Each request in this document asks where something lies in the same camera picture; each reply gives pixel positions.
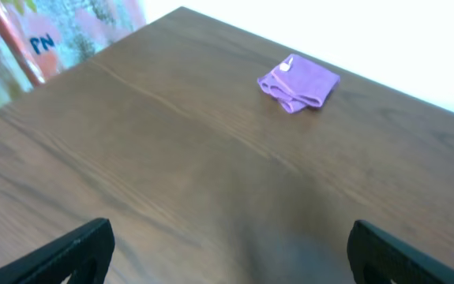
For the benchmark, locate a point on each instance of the colourful poster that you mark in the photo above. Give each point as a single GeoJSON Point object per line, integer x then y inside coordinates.
{"type": "Point", "coordinates": [61, 34]}

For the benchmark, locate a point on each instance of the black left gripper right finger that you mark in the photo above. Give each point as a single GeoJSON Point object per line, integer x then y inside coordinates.
{"type": "Point", "coordinates": [376, 256]}

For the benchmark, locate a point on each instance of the purple microfiber cloth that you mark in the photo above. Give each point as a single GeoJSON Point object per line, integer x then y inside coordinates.
{"type": "Point", "coordinates": [297, 83]}

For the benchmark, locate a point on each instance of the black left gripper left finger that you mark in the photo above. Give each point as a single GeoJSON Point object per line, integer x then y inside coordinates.
{"type": "Point", "coordinates": [82, 255]}

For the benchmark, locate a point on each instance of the red pole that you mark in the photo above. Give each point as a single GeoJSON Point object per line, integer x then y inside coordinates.
{"type": "Point", "coordinates": [11, 36]}

